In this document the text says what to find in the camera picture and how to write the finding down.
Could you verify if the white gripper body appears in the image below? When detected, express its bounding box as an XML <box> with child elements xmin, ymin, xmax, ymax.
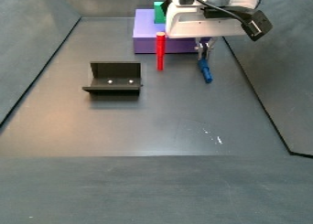
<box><xmin>165</xmin><ymin>0</ymin><xmax>260</xmax><ymax>38</ymax></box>

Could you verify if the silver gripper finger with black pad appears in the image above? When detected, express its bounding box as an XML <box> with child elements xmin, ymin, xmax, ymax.
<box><xmin>194</xmin><ymin>37</ymin><xmax>204</xmax><ymax>60</ymax></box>

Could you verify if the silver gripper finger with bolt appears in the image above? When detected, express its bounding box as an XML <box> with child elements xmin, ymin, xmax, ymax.
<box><xmin>206</xmin><ymin>37</ymin><xmax>218</xmax><ymax>59</ymax></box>

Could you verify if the blue hexagonal peg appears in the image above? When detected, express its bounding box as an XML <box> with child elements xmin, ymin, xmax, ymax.
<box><xmin>198</xmin><ymin>59</ymin><xmax>213</xmax><ymax>83</ymax></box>

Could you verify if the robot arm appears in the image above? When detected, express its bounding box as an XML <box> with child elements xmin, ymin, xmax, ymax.
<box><xmin>165</xmin><ymin>0</ymin><xmax>260</xmax><ymax>59</ymax></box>

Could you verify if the black angled fixture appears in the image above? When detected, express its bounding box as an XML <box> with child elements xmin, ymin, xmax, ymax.
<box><xmin>82</xmin><ymin>61</ymin><xmax>142</xmax><ymax>93</ymax></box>

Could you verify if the green block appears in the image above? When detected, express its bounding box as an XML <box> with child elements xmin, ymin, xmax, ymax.
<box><xmin>153</xmin><ymin>1</ymin><xmax>166</xmax><ymax>24</ymax></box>

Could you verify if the red hexagonal peg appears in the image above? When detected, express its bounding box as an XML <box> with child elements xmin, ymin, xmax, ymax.
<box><xmin>156</xmin><ymin>32</ymin><xmax>165</xmax><ymax>71</ymax></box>

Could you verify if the purple base block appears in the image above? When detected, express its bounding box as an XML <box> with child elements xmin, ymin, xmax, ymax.
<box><xmin>133</xmin><ymin>9</ymin><xmax>196</xmax><ymax>54</ymax></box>

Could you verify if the black camera cable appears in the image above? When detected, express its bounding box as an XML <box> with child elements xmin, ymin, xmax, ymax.
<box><xmin>184</xmin><ymin>0</ymin><xmax>264</xmax><ymax>25</ymax></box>

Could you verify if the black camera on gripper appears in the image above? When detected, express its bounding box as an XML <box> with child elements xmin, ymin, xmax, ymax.
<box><xmin>243</xmin><ymin>10</ymin><xmax>273</xmax><ymax>41</ymax></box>

